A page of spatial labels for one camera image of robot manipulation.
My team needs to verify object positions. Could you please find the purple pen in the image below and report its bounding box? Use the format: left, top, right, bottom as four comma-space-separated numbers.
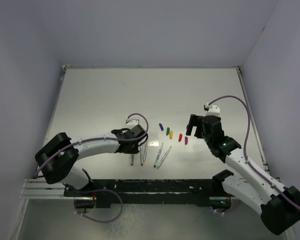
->
130, 154, 134, 166

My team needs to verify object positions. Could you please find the purple pen cap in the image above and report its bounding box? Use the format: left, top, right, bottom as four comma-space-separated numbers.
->
184, 136, 188, 145

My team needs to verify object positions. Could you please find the red pen cap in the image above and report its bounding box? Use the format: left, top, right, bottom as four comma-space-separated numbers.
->
178, 133, 183, 142

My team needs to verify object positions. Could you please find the red pen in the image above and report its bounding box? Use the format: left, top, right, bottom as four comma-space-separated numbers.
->
139, 146, 144, 166

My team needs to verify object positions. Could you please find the yellow pen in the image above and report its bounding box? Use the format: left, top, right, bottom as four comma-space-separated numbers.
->
142, 142, 148, 164

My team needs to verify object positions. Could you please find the yellow pen cap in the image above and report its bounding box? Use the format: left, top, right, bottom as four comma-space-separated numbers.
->
169, 130, 173, 139

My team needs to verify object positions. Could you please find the green pen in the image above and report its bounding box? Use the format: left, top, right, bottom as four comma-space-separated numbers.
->
156, 146, 172, 169

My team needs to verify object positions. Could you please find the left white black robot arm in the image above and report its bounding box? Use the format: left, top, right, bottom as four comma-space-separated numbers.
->
35, 124, 148, 196

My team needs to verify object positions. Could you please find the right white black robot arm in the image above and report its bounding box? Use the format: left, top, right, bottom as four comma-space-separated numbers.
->
186, 114, 300, 235

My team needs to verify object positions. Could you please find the blue pen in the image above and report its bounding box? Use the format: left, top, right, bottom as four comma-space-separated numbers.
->
153, 142, 164, 168

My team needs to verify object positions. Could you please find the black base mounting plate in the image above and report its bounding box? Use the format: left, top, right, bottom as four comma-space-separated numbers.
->
64, 179, 233, 211

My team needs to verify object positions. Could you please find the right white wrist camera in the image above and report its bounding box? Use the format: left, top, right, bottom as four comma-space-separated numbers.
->
203, 103, 221, 117

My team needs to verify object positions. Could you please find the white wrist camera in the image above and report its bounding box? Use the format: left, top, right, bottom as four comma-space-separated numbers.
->
125, 119, 139, 126
203, 103, 221, 117

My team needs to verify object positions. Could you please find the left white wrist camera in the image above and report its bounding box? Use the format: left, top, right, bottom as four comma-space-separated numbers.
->
125, 119, 139, 126

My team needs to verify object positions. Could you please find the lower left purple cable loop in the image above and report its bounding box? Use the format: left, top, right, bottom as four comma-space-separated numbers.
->
73, 188, 124, 223

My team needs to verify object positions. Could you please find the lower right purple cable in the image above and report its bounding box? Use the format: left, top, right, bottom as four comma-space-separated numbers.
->
213, 196, 242, 217

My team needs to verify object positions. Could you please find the aluminium extrusion rail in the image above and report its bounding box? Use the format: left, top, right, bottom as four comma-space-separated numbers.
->
20, 178, 65, 200

